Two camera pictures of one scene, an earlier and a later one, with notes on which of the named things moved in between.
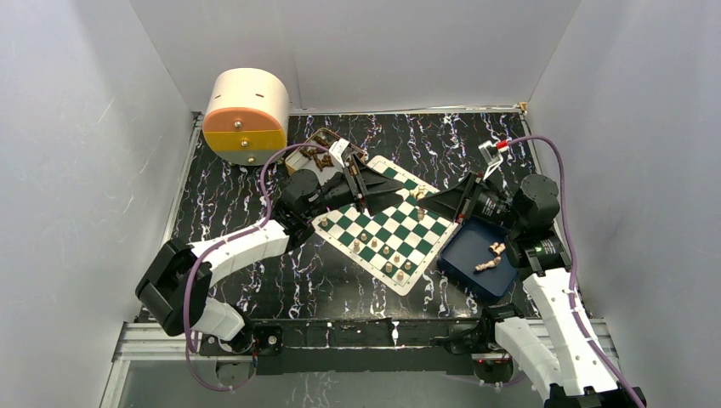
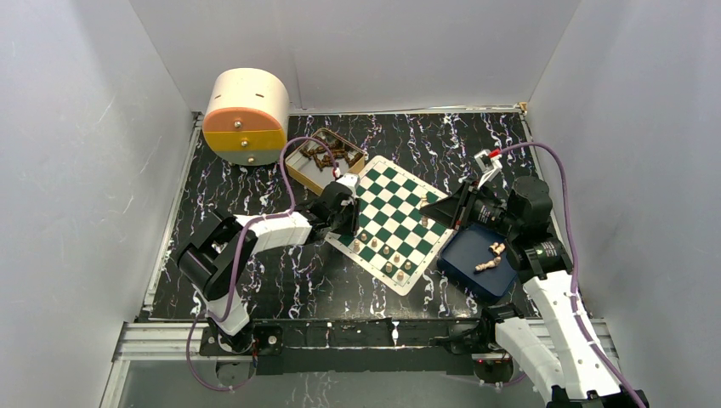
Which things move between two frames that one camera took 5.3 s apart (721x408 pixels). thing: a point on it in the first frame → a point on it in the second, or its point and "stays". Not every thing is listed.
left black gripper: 375,191 → 353,208
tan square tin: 318,160 stays
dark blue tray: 476,255 stays
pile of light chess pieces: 496,248 stays
